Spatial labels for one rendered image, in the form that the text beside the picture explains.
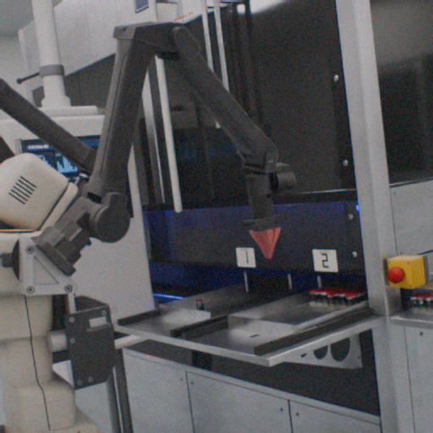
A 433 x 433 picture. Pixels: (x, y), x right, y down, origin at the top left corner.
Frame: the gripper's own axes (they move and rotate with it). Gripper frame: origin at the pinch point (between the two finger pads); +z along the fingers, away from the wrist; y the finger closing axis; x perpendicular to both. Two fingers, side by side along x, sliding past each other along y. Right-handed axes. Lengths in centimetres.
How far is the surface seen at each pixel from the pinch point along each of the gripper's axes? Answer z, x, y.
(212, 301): 21, 53, 20
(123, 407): 63, 101, 7
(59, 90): -56, 95, -1
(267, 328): 18.9, 4.2, 0.3
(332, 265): 8.5, 4.2, 26.5
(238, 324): 19.0, 15.3, 0.2
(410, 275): 9.7, -21.3, 25.9
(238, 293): 21, 53, 32
